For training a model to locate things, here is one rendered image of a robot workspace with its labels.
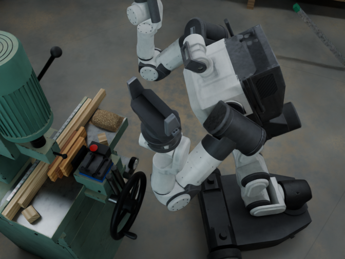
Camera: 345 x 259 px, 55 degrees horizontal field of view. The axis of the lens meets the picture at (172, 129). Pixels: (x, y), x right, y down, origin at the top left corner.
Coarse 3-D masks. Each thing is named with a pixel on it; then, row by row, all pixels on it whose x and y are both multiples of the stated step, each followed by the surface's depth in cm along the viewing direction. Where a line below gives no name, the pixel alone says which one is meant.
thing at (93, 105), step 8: (96, 96) 153; (104, 96) 158; (96, 104) 153; (88, 112) 148; (80, 120) 145; (72, 128) 142; (40, 176) 128; (32, 184) 126; (40, 184) 129; (32, 192) 126; (24, 200) 123
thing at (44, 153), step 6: (48, 138) 123; (18, 144) 122; (24, 144) 122; (30, 144) 122; (48, 144) 122; (54, 144) 123; (24, 150) 124; (30, 150) 121; (36, 150) 120; (42, 150) 120; (48, 150) 120; (54, 150) 124; (60, 150) 128; (30, 156) 126; (36, 156) 124; (42, 156) 121; (48, 156) 121; (54, 156) 125; (48, 162) 124
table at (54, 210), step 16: (96, 128) 147; (112, 144) 145; (48, 176) 133; (64, 176) 133; (48, 192) 129; (64, 192) 129; (80, 192) 129; (96, 192) 132; (48, 208) 125; (64, 208) 125; (16, 224) 123; (32, 224) 121; (48, 224) 121; (64, 224) 124; (48, 240) 123
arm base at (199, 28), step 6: (192, 18) 118; (198, 18) 117; (186, 24) 121; (192, 24) 118; (198, 24) 116; (204, 24) 116; (186, 30) 121; (192, 30) 118; (198, 30) 116; (204, 30) 115; (186, 36) 121; (204, 36) 115; (210, 42) 117
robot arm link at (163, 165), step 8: (184, 136) 84; (184, 144) 81; (176, 152) 81; (184, 152) 82; (160, 160) 91; (168, 160) 91; (176, 160) 83; (184, 160) 87; (160, 168) 89; (168, 168) 87; (176, 168) 85
